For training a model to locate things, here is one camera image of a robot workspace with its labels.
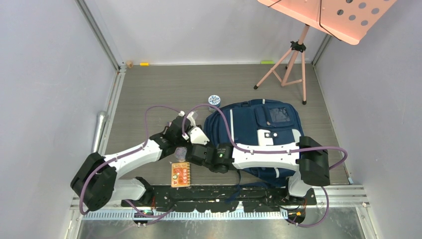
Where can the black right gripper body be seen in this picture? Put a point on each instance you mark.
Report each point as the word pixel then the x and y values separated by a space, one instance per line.
pixel 206 146

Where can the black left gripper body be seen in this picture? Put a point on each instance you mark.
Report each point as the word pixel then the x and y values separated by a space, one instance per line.
pixel 181 142

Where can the navy blue backpack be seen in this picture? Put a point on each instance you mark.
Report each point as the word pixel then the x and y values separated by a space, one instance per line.
pixel 254 122

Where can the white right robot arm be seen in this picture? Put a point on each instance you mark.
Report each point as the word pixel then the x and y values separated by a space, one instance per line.
pixel 307 158

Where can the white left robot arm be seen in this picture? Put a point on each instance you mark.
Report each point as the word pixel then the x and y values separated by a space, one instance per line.
pixel 99 179

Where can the orange spiral notepad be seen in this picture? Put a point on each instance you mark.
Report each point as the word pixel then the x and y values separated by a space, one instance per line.
pixel 180 175

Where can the blue white round jar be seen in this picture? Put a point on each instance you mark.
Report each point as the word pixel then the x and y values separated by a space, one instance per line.
pixel 214 100

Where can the silver metal cylinder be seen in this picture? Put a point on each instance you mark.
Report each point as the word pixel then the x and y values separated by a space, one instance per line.
pixel 99 129

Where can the small wooden block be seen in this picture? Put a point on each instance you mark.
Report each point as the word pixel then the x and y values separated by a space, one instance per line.
pixel 129 64

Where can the pink music stand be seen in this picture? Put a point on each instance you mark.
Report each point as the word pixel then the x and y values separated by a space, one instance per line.
pixel 346 20

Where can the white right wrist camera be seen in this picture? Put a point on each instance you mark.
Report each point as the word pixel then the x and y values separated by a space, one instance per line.
pixel 200 137

